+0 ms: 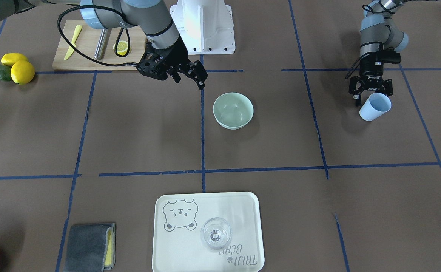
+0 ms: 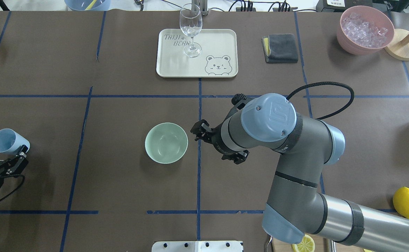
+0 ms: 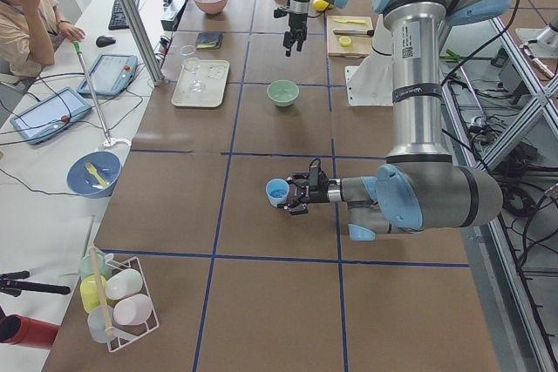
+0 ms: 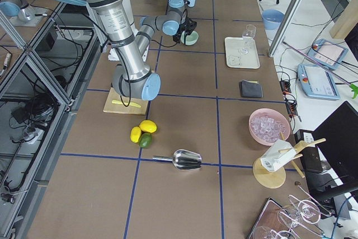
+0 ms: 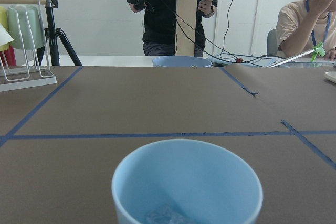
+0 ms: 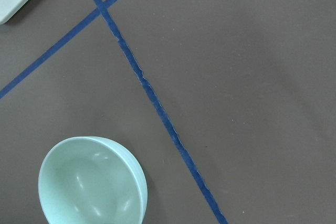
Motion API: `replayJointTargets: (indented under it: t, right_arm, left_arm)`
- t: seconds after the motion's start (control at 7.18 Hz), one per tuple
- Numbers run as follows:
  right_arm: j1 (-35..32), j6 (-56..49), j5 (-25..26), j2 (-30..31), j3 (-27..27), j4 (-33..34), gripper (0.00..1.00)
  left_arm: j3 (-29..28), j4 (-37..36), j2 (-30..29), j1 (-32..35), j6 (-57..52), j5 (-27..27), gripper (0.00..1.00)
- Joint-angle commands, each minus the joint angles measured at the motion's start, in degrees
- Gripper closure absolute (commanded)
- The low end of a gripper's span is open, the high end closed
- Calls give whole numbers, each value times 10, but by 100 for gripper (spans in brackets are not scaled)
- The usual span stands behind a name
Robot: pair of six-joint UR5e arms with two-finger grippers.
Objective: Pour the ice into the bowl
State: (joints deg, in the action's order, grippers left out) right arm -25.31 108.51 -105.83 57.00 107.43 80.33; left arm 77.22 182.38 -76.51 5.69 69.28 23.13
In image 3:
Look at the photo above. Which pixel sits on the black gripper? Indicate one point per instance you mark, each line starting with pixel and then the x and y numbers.
pixel 298 22
pixel 317 192

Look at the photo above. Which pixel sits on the light blue plastic cup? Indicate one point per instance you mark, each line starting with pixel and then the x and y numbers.
pixel 277 191

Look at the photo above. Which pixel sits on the green bowl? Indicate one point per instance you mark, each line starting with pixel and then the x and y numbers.
pixel 283 93

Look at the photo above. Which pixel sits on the blue bowl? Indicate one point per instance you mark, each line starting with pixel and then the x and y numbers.
pixel 82 183

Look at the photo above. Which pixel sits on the whole yellow lemon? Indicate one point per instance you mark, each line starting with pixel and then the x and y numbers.
pixel 321 5

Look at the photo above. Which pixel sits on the wooden cutting board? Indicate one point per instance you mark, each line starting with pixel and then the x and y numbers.
pixel 360 47

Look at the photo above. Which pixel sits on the yellow plastic knife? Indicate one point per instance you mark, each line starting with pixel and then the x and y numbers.
pixel 349 21

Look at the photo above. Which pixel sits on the grey folded cloth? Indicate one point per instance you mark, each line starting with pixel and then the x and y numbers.
pixel 209 40

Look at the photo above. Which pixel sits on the cream bear tray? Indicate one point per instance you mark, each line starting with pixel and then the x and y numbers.
pixel 214 74

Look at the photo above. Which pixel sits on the clear wine glass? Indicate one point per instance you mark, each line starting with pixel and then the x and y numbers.
pixel 191 65

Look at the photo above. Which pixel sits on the far teach pendant tablet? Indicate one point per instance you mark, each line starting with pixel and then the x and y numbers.
pixel 112 73

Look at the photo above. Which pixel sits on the teach pendant tablet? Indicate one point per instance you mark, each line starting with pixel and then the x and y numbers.
pixel 112 73
pixel 50 116

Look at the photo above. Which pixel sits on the black computer mouse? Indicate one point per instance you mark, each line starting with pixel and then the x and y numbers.
pixel 104 41

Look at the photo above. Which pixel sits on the white cup in rack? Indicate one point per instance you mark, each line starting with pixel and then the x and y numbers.
pixel 124 283

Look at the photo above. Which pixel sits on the pink cup in rack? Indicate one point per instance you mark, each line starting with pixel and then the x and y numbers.
pixel 133 310

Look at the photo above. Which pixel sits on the yellow fork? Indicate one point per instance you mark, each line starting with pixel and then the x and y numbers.
pixel 92 169

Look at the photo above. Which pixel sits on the metal rod green tip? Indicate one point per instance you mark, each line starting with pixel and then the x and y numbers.
pixel 109 141

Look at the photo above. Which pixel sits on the green cup in rack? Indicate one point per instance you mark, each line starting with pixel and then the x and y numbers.
pixel 90 265

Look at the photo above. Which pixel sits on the yellow cup in rack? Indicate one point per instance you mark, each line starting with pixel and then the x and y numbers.
pixel 89 293

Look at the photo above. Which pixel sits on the near teach pendant tablet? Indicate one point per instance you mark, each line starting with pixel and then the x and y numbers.
pixel 50 116

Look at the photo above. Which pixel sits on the seated person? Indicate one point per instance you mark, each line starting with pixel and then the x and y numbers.
pixel 31 31

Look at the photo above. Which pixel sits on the black tripod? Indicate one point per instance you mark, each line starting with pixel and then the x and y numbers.
pixel 15 283

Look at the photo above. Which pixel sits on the red cylinder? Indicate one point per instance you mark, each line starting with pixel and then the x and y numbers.
pixel 28 332

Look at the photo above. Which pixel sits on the metal knife handle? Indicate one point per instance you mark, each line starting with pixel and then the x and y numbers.
pixel 354 33

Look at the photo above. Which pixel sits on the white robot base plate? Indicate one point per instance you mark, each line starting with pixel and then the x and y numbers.
pixel 370 83

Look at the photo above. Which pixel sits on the aluminium frame post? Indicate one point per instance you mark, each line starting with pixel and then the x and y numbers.
pixel 142 41

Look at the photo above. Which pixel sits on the white wire cup rack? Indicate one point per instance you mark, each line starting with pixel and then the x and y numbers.
pixel 102 327

